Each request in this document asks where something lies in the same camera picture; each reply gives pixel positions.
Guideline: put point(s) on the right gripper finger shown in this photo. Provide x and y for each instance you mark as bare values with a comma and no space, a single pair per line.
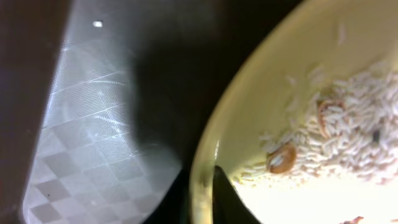
227,206

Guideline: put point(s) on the yellow plate with crumbs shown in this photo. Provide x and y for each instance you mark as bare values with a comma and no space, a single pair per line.
318,43

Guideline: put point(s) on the pile of rice scraps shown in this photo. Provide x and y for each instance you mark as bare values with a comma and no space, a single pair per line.
349,132

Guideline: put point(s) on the dark brown serving tray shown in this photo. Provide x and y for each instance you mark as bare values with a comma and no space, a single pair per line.
103,102

